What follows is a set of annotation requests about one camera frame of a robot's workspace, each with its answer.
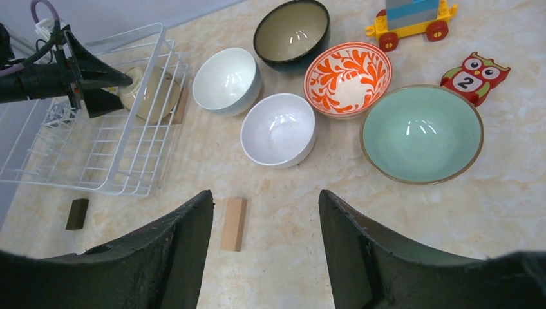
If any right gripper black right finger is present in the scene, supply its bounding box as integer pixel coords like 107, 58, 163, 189
319, 190, 545, 308

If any light wooden block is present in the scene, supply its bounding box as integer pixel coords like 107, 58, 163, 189
221, 198, 247, 252

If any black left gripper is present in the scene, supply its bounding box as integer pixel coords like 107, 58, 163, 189
1, 30, 133, 118

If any plain white bowl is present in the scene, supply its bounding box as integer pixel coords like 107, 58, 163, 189
240, 93, 316, 169

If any red owl number toy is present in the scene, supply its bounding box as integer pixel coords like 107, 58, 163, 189
440, 51, 511, 108

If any dark bowl cream inside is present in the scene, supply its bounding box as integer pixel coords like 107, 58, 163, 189
253, 1, 330, 73

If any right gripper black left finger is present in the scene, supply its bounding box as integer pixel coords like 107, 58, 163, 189
1, 190, 214, 308

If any mint green bowl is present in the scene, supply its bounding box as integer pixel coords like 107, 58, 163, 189
359, 84, 485, 185

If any white wire dish rack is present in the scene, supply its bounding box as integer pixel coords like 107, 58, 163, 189
1, 23, 187, 196

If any white orange patterned bowl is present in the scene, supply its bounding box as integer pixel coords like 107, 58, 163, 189
303, 42, 393, 120

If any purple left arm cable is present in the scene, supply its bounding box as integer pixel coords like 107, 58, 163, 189
0, 0, 61, 78

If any toy brick car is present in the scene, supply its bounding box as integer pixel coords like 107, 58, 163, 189
366, 0, 458, 52

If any wooden block under rack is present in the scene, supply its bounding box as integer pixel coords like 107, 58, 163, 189
172, 86, 189, 124

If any white footed bowl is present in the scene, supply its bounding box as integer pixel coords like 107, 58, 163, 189
193, 48, 262, 117

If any beige leaf pattern bowl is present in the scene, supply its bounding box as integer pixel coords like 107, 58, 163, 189
118, 66, 181, 124

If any dark brown wooden block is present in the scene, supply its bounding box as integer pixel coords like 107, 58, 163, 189
65, 198, 89, 230

